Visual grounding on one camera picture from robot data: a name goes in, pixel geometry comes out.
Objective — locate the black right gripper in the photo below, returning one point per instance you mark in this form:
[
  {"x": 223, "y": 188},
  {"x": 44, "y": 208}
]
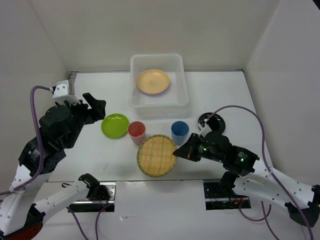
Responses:
[{"x": 187, "y": 151}]

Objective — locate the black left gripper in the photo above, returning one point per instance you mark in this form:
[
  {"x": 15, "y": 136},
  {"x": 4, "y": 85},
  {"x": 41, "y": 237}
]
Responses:
[{"x": 97, "y": 112}]

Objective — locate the green plastic plate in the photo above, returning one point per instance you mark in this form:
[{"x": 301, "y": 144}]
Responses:
[{"x": 115, "y": 126}]

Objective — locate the round bamboo woven tray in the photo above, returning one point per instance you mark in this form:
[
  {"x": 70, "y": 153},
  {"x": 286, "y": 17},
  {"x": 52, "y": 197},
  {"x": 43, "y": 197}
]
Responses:
[{"x": 155, "y": 156}]

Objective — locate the orange plastic plate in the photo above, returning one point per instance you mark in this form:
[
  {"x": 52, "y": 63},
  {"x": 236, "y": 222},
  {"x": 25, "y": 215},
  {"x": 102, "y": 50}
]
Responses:
[{"x": 153, "y": 81}]

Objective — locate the purple plastic plate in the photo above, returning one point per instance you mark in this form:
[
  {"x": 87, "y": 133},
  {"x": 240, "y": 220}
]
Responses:
[{"x": 154, "y": 94}]

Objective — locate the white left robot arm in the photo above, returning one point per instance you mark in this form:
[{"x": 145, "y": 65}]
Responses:
[{"x": 21, "y": 217}]

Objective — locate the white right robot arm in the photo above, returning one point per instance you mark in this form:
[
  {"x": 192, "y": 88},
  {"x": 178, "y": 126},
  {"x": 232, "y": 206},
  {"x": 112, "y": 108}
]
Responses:
[{"x": 248, "y": 175}]

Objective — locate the translucent white plastic bin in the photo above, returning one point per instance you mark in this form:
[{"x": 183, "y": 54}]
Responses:
[{"x": 173, "y": 104}]

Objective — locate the blue plastic cup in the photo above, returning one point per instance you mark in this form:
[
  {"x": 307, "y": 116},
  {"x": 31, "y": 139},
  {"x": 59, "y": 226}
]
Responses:
[{"x": 179, "y": 132}]

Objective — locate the black glossy plate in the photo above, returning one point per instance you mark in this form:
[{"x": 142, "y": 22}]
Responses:
[{"x": 216, "y": 123}]

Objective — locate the red plastic cup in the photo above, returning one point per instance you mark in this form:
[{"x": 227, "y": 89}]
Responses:
[{"x": 137, "y": 132}]

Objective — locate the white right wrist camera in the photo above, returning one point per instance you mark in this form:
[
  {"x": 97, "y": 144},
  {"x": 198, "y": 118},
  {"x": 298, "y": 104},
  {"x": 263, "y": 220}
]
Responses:
[{"x": 204, "y": 129}]

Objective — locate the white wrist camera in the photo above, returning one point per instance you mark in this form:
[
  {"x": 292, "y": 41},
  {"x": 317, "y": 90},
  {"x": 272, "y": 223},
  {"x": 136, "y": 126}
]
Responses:
[
  {"x": 204, "y": 129},
  {"x": 65, "y": 91}
]

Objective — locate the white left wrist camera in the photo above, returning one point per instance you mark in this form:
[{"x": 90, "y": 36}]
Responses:
[{"x": 65, "y": 91}]

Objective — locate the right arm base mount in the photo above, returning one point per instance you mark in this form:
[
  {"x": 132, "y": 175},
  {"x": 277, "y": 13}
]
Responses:
[{"x": 218, "y": 199}]

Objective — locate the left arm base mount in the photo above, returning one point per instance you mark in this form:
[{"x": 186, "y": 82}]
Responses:
[{"x": 100, "y": 200}]

